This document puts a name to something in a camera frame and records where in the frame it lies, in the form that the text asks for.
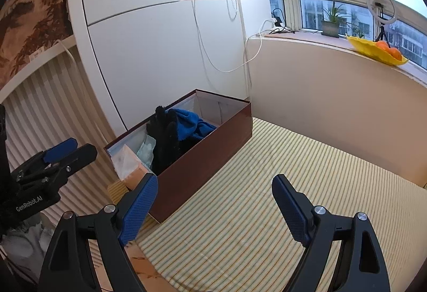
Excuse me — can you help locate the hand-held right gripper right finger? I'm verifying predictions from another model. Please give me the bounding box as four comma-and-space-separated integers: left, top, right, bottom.
271, 174, 391, 292

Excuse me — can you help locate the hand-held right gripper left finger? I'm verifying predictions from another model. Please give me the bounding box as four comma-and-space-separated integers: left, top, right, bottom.
37, 174, 159, 292

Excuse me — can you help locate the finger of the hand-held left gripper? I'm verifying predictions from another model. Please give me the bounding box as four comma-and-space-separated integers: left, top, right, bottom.
20, 143, 98, 189
11, 138, 79, 179

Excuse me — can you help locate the clear bag with pink contents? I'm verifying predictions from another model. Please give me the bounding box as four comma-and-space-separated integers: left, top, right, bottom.
112, 144, 157, 191

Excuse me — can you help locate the clear packet of white pads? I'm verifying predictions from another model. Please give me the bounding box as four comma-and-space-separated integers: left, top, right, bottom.
137, 135, 157, 166

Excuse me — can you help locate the black knit glove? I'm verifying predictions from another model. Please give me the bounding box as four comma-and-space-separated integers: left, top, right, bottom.
146, 105, 182, 176

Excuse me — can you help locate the brown cardboard box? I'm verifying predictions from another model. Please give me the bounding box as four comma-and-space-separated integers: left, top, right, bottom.
104, 89, 253, 224

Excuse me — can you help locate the blue cloth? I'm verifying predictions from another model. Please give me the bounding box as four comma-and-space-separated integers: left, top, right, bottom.
173, 108, 217, 142

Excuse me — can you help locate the pale grey cloth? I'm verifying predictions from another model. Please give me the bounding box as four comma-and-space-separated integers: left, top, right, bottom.
5, 223, 47, 267

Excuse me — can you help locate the striped yellow mat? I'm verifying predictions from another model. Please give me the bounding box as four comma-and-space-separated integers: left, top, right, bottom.
107, 117, 427, 292

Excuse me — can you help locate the white wardrobe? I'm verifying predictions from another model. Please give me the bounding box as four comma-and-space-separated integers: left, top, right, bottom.
67, 0, 251, 139

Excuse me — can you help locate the yellow leaf-shaped bowl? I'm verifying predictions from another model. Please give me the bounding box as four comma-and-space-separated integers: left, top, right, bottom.
345, 34, 409, 66

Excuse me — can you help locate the potted green plant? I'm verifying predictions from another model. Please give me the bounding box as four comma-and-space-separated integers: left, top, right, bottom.
321, 0, 351, 38

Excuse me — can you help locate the short white cable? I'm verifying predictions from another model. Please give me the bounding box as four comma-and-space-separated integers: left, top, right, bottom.
57, 40, 79, 62

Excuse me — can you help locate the brown printed wall hanging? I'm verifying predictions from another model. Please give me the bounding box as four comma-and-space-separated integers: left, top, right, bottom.
0, 0, 74, 86

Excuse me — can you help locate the long white cable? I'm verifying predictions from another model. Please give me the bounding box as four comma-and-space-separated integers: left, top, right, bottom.
189, 0, 262, 73

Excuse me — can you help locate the black cable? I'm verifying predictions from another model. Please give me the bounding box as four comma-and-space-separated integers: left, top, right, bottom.
267, 9, 297, 35

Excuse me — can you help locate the ring light on tripod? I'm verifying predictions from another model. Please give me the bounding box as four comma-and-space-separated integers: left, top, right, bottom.
367, 0, 398, 47

